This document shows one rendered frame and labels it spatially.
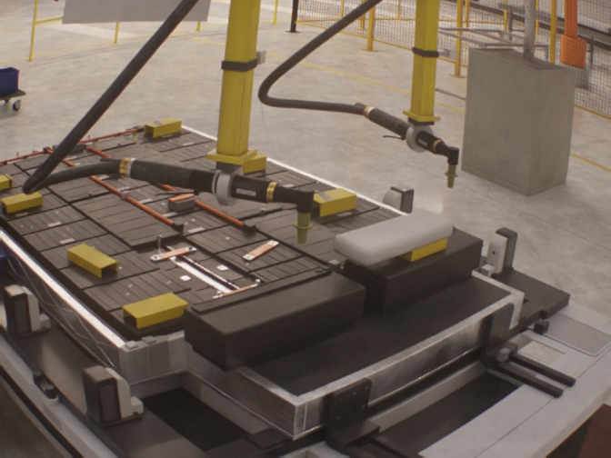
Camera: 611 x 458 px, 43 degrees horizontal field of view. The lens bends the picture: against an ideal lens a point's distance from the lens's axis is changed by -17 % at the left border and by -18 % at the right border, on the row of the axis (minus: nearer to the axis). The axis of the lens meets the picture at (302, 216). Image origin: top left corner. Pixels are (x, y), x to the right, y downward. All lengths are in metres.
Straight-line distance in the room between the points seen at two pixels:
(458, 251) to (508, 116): 4.23
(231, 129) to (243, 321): 0.41
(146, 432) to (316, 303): 0.53
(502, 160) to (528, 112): 0.51
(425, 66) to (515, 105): 4.11
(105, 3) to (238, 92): 0.37
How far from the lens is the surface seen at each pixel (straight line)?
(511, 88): 6.57
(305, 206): 1.83
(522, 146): 6.58
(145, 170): 1.95
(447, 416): 2.28
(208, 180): 1.89
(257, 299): 2.06
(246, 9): 1.78
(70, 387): 2.08
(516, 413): 2.20
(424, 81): 2.49
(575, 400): 2.30
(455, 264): 2.45
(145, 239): 2.58
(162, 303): 2.16
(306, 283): 2.16
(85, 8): 1.76
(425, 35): 2.46
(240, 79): 1.80
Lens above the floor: 2.00
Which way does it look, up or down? 21 degrees down
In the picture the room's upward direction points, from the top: 5 degrees clockwise
